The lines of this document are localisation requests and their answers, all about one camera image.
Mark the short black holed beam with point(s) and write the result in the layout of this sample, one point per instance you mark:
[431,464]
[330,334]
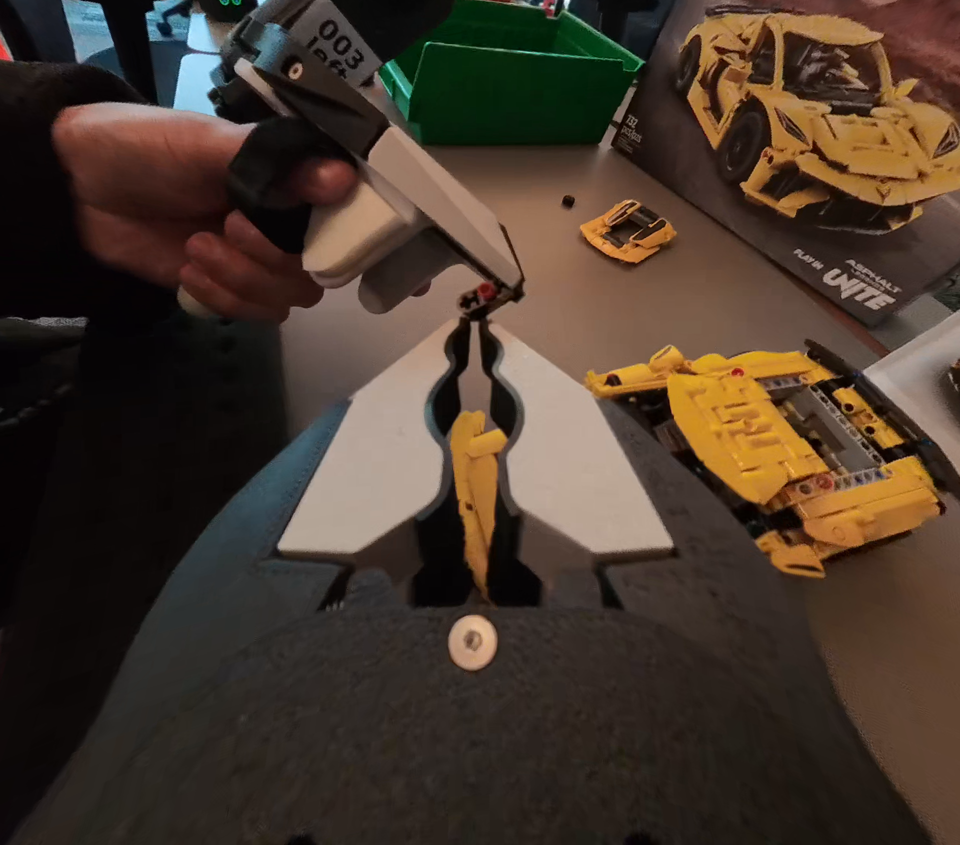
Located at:
[510,296]

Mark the yellow headlight panel piece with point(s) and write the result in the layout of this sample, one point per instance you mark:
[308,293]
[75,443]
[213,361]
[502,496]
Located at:
[628,234]

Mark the person's left hand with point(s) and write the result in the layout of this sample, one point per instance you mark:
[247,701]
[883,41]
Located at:
[150,177]

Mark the green plastic bin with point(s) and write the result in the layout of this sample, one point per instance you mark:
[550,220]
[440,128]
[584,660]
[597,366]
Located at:
[510,87]

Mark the yellow toy brick car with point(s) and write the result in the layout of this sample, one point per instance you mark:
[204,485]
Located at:
[750,432]

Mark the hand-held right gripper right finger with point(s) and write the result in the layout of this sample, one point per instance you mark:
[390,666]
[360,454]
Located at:
[592,477]

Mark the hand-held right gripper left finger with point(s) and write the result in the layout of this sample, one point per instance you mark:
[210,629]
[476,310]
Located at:
[360,477]

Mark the car picture instruction booklet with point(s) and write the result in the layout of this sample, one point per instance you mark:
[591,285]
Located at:
[915,365]

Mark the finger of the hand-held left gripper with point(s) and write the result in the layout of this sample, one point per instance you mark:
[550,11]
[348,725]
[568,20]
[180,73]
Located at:
[450,207]

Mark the person's left forearm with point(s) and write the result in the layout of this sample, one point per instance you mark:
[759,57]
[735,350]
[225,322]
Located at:
[45,185]

